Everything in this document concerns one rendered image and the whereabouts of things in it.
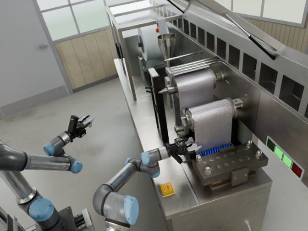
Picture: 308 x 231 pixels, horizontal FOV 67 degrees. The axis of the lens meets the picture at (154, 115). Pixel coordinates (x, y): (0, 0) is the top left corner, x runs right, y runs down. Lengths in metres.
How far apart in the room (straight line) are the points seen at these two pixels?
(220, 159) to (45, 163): 0.97
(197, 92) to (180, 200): 0.66
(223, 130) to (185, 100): 0.30
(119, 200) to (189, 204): 0.46
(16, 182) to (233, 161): 1.20
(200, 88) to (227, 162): 0.48
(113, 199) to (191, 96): 0.80
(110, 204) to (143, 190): 1.55
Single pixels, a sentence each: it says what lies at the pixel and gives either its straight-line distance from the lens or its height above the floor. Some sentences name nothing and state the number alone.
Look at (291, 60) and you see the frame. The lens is 1.11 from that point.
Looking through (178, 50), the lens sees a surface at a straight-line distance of 2.27.
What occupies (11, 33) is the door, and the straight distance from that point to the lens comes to 4.49.
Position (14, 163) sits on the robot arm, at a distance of 1.27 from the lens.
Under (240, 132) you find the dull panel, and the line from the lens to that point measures 1.63.
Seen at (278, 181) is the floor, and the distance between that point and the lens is 2.78.
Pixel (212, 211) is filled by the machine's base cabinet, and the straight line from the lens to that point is 1.53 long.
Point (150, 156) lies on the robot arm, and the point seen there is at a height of 1.14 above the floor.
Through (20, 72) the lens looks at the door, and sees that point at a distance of 4.65.
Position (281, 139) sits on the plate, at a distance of 1.29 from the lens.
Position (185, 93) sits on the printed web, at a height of 1.32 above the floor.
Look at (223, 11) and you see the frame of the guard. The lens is 0.99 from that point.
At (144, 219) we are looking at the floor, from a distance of 2.47.
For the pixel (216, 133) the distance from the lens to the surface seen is 1.46.
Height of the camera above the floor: 2.10
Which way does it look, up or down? 35 degrees down
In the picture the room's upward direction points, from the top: 10 degrees counter-clockwise
